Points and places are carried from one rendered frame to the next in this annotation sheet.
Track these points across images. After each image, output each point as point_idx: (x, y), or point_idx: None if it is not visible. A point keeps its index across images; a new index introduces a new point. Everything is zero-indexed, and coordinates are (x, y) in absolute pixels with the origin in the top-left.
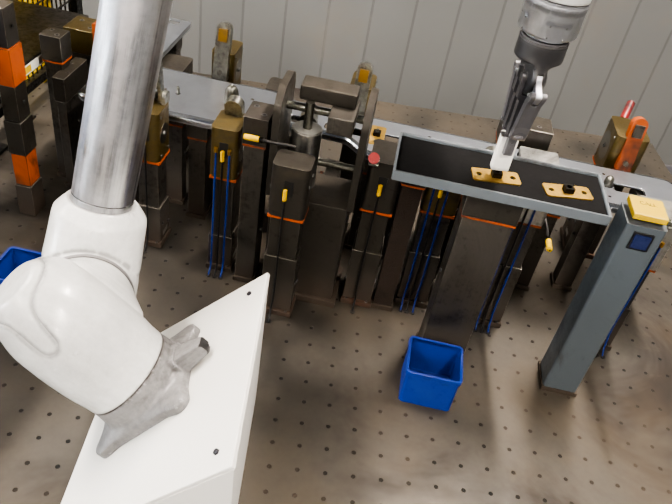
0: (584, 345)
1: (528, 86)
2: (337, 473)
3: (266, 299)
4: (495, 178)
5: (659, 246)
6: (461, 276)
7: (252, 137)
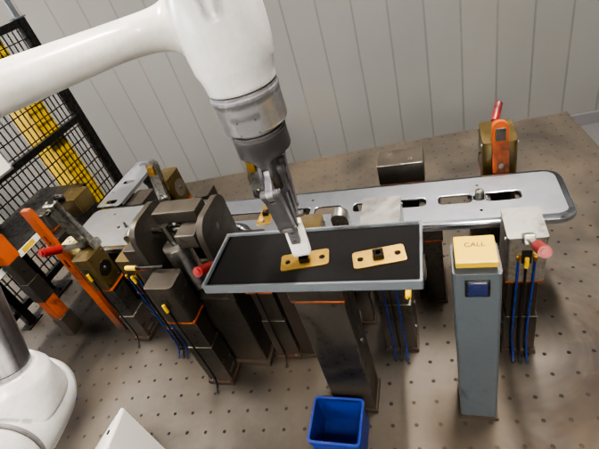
0: (480, 380)
1: (263, 183)
2: None
3: (131, 428)
4: (302, 263)
5: (533, 259)
6: (327, 346)
7: (130, 268)
